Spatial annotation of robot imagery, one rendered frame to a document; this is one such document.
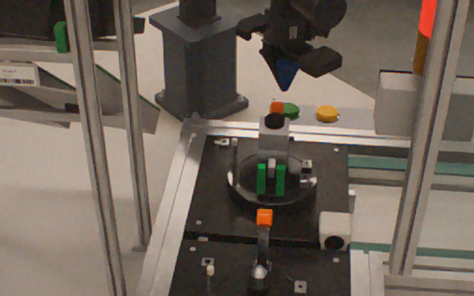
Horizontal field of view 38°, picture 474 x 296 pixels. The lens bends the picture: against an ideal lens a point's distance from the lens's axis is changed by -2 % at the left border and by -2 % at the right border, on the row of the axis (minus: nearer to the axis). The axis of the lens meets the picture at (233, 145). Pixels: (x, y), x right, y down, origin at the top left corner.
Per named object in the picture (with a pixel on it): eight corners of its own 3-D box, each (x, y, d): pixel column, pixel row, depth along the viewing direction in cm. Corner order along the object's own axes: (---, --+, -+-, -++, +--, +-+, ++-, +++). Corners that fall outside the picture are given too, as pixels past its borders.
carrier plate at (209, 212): (206, 143, 122) (206, 134, 121) (346, 153, 120) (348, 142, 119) (183, 241, 103) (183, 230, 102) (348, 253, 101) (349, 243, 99)
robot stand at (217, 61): (208, 78, 157) (206, -5, 145) (250, 106, 148) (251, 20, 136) (153, 100, 149) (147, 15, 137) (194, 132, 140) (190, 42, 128)
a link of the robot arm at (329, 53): (319, 30, 99) (348, 19, 102) (233, -11, 110) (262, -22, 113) (316, 81, 103) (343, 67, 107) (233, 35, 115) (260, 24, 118)
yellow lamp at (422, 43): (410, 56, 84) (416, 20, 81) (451, 59, 83) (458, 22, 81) (414, 78, 80) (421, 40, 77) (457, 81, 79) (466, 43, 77)
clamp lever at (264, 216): (254, 261, 93) (258, 207, 91) (270, 262, 93) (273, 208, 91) (252, 273, 90) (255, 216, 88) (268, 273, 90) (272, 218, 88)
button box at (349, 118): (269, 128, 134) (270, 100, 131) (379, 135, 133) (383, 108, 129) (266, 150, 129) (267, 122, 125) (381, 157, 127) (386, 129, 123)
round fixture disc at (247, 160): (231, 154, 116) (231, 144, 115) (317, 159, 115) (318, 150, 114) (221, 211, 105) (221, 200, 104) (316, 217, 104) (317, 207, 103)
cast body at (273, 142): (259, 142, 110) (260, 105, 105) (288, 144, 109) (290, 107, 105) (255, 177, 103) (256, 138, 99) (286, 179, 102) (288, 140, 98)
